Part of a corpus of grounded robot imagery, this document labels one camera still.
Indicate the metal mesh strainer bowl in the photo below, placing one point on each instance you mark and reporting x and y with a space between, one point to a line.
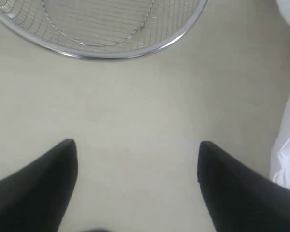
101 29

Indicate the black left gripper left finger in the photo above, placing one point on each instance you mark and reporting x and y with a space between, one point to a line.
35 198

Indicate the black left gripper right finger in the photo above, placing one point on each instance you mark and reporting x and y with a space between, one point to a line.
239 199

